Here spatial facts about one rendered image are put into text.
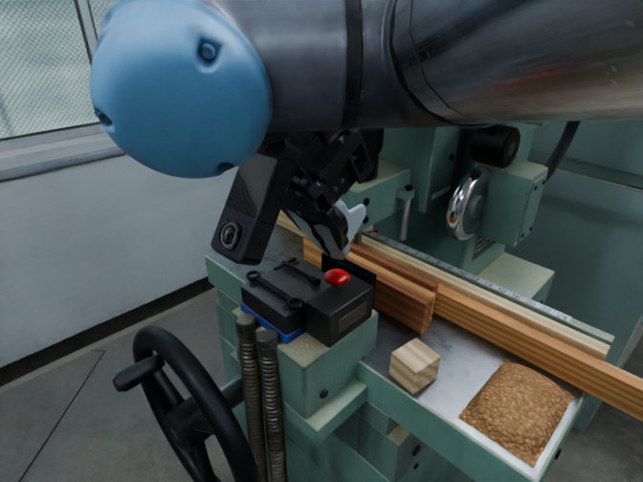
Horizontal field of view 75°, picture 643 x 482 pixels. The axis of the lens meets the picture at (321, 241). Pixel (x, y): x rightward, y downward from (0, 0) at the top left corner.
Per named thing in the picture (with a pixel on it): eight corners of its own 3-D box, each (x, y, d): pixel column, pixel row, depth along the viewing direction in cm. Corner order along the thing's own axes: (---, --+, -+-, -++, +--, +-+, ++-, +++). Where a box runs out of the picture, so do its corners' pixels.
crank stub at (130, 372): (121, 399, 48) (114, 389, 50) (168, 371, 52) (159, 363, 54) (115, 383, 47) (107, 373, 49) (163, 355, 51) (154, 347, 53)
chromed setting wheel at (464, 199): (436, 248, 69) (448, 176, 62) (473, 223, 76) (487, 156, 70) (453, 254, 67) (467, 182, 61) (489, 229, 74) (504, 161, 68)
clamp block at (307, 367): (234, 359, 60) (228, 309, 55) (304, 314, 68) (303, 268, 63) (307, 424, 51) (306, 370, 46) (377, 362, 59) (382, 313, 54)
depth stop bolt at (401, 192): (392, 237, 72) (397, 184, 67) (399, 233, 73) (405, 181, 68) (402, 242, 71) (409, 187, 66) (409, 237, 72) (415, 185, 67)
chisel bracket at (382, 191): (321, 229, 69) (321, 180, 64) (375, 202, 77) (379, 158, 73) (356, 245, 64) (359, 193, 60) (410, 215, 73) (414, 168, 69)
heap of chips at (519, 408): (456, 417, 48) (461, 400, 46) (504, 359, 56) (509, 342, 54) (533, 468, 43) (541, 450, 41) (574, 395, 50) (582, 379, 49)
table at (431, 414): (161, 303, 75) (153, 275, 72) (289, 241, 94) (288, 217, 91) (483, 601, 38) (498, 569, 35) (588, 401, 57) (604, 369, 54)
